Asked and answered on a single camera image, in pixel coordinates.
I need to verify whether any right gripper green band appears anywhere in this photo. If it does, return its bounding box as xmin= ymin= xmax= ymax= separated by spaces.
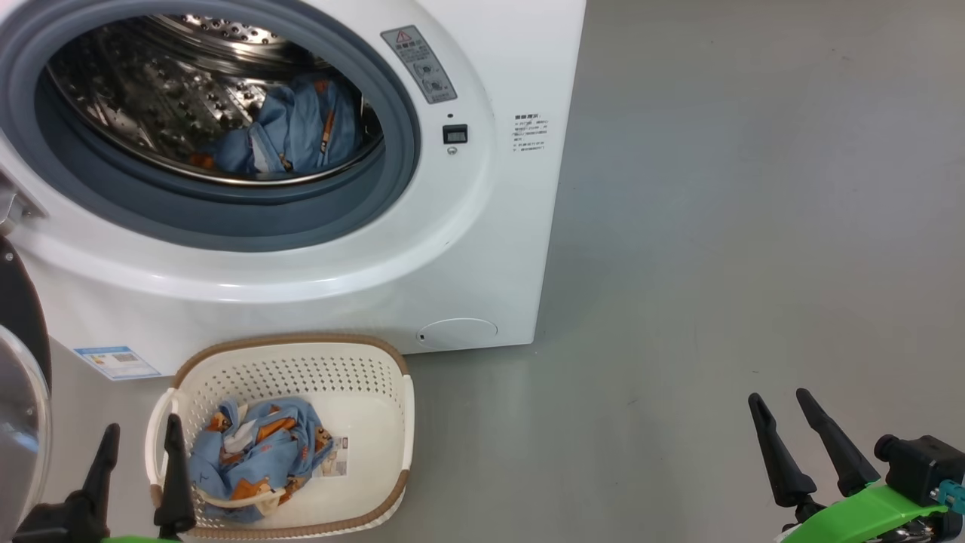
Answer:
xmin=748 ymin=388 xmax=949 ymax=543

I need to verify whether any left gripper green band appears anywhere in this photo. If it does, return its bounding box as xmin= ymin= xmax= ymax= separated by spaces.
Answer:
xmin=11 ymin=413 xmax=198 ymax=543

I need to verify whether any blue bear-print garment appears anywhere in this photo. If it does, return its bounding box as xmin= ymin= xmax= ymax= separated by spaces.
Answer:
xmin=187 ymin=397 xmax=336 ymax=523
xmin=188 ymin=73 xmax=366 ymax=178

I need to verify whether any black round glass washer door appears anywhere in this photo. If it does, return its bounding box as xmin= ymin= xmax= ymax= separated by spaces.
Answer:
xmin=0 ymin=234 xmax=54 ymax=521

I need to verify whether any product sticker in basket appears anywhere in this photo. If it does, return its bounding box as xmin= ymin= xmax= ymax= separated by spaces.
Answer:
xmin=320 ymin=435 xmax=350 ymax=477

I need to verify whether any cream basket with brown rim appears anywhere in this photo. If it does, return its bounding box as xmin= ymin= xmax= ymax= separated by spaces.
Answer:
xmin=145 ymin=333 xmax=415 ymax=540

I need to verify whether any grey rubber door gasket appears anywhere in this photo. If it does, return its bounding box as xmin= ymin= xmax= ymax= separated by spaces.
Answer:
xmin=0 ymin=0 xmax=421 ymax=253

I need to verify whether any metal door hinge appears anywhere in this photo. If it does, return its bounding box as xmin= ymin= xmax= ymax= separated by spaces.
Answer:
xmin=0 ymin=170 xmax=46 ymax=235

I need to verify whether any white front-load washing machine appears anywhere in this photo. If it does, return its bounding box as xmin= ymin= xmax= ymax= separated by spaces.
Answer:
xmin=0 ymin=0 xmax=587 ymax=378

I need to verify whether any blue white energy label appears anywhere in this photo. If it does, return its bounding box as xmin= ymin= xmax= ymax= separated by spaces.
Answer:
xmin=73 ymin=345 xmax=161 ymax=381

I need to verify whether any round white filter cover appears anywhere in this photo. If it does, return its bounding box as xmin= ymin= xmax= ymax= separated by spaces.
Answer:
xmin=417 ymin=318 xmax=499 ymax=350

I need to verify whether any grey warning sticker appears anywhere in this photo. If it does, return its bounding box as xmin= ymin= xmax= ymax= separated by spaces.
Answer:
xmin=381 ymin=25 xmax=458 ymax=105

